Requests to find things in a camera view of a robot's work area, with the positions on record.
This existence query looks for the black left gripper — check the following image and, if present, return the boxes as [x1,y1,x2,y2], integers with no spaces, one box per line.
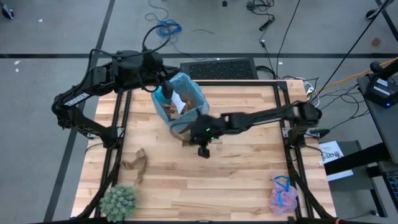
[141,53,175,100]

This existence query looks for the clear plastic wrapper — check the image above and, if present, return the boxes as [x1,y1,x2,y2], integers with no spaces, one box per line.
[172,91,187,113]

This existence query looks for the dark olive trash bin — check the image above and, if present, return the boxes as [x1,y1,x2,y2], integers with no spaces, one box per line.
[172,130,193,147]

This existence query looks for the blue plastic bin liner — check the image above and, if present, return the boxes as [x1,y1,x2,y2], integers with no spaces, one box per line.
[150,72,210,135]

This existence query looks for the pink plastic bag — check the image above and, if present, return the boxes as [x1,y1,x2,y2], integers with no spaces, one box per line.
[269,175,300,216]

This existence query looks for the black perforated floor mat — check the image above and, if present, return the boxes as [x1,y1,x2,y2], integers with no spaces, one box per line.
[179,57,259,81]

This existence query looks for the long crumpled brown paper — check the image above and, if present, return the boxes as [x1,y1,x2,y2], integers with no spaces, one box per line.
[120,147,149,185]

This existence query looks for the green artificial plant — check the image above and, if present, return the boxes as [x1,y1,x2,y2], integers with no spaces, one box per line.
[99,184,138,223]

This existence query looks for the white paper sheet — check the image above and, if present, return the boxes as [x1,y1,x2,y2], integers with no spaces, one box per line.
[318,140,354,182]

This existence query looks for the black stand bar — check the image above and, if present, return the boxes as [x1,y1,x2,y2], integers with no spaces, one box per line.
[323,142,391,177]

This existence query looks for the black electronic device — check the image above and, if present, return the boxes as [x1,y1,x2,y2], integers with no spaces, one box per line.
[363,74,398,110]

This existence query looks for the black caster wheel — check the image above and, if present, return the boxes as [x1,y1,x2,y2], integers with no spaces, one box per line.
[0,4,15,20]

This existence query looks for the grey desk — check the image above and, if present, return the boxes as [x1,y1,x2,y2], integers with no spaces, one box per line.
[356,74,398,166]

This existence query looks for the laptop keyboard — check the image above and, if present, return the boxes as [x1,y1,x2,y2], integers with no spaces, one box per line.
[385,170,398,203]

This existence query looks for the black tripod base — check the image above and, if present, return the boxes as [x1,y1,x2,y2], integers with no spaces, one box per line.
[365,0,398,20]

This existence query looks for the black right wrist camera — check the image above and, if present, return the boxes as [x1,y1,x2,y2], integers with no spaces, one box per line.
[198,145,211,159]

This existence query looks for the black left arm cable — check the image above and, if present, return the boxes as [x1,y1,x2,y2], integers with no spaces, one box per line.
[142,24,172,60]

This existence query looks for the black table frame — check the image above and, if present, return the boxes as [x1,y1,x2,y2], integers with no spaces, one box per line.
[74,80,338,224]

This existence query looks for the blue floor cable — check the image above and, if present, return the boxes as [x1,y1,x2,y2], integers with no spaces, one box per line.
[144,12,215,60]

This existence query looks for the white cable bundle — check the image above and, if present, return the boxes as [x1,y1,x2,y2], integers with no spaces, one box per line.
[303,77,320,98]

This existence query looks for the black power strip cable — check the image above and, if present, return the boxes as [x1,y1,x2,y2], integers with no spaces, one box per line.
[246,0,277,32]

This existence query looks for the black floor cable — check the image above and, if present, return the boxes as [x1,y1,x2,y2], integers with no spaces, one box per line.
[275,0,302,78]

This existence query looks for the yellow power cable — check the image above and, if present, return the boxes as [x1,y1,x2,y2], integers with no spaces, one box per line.
[313,57,398,94]

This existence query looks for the taut black cable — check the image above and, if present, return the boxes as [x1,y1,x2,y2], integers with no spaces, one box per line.
[310,0,396,101]

